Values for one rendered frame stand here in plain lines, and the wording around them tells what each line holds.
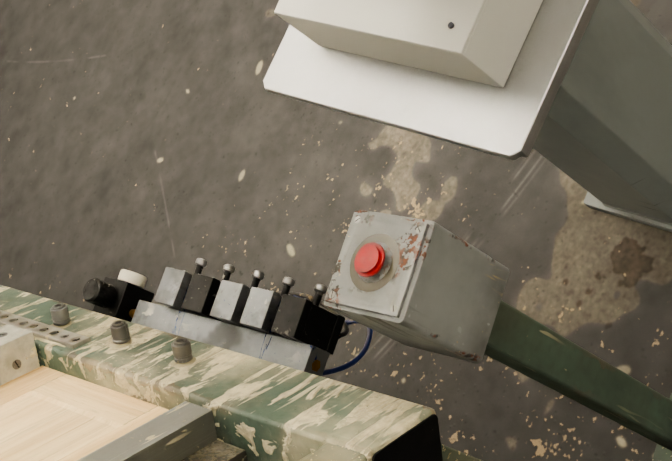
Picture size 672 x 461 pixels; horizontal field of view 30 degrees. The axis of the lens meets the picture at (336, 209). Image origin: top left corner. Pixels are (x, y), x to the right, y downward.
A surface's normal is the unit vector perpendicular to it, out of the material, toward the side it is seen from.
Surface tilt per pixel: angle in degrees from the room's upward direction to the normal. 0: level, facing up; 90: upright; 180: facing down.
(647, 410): 90
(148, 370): 51
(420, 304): 90
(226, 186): 0
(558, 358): 90
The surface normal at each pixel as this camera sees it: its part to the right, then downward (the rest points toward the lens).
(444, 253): 0.73, 0.11
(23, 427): -0.13, -0.94
